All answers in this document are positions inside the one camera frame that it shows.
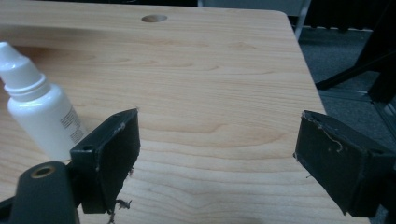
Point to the white metal table leg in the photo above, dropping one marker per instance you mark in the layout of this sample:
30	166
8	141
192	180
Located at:
302	17

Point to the black metal stand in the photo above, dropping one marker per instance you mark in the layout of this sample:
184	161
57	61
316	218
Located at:
370	65

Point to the white plastic dropper bottle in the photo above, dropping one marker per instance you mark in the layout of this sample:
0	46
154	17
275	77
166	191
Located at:
40	115

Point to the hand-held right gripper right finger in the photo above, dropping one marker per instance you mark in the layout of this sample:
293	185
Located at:
336	161

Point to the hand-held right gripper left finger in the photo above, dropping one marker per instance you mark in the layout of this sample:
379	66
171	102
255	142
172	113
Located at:
106	158

